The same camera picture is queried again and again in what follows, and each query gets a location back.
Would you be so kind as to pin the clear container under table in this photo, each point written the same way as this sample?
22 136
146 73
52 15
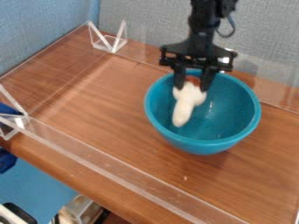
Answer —
80 211

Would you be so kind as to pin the clear acrylic barrier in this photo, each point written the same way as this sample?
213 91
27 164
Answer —
274 80
151 188

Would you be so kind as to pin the clear acrylic left bracket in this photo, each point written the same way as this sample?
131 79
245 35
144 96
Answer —
14 117

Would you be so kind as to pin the clear acrylic back barrier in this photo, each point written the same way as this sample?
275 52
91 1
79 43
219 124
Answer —
274 80

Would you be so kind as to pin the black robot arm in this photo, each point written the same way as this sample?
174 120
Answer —
207 12

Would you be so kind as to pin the black white object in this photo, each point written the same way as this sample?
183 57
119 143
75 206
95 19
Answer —
14 215

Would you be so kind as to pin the white brown toy mushroom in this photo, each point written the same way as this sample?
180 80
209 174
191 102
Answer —
189 97

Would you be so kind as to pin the blue plastic bowl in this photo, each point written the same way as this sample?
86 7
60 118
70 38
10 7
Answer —
221 122

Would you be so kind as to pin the clear acrylic corner bracket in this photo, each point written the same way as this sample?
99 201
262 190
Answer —
107 42

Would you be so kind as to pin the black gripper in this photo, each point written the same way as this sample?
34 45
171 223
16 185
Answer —
197 52

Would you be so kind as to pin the clear acrylic front barrier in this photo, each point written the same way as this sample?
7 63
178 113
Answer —
151 188

